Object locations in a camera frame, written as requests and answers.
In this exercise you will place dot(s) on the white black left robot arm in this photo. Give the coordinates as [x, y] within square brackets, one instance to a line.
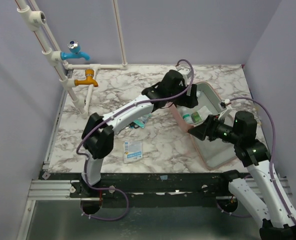
[98, 135]

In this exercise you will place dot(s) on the green medicine box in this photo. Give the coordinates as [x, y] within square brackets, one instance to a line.
[196, 118]

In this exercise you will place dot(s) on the black handled scissors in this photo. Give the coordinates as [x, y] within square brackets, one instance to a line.
[132, 125]

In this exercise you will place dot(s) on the white blue gauze packet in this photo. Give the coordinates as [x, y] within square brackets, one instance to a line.
[132, 151]

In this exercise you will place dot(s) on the white pvc pipe frame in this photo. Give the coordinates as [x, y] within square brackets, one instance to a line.
[80, 91]

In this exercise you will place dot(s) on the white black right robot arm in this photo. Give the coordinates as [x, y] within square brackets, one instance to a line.
[273, 211]

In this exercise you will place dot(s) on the clear teal plastic packet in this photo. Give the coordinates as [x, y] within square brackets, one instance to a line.
[141, 121]

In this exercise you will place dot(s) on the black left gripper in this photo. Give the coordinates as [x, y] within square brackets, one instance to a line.
[190, 99]

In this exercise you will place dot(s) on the clear plastic bandage bag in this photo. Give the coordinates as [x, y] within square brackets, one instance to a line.
[204, 112]

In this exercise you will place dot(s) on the blue water tap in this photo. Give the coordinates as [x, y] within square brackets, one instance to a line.
[75, 52]

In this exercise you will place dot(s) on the yellow water tap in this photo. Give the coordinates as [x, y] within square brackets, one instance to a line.
[89, 74]

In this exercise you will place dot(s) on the aluminium profile rail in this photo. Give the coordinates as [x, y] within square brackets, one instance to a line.
[49, 190]

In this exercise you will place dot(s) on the white blue tube bottle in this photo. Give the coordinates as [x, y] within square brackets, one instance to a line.
[198, 94]

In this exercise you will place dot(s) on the pink medicine kit case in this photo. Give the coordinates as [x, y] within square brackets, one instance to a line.
[216, 153]

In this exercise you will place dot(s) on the white bottle green label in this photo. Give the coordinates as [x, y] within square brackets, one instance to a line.
[186, 116]

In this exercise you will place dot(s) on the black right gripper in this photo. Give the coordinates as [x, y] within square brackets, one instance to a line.
[208, 125]

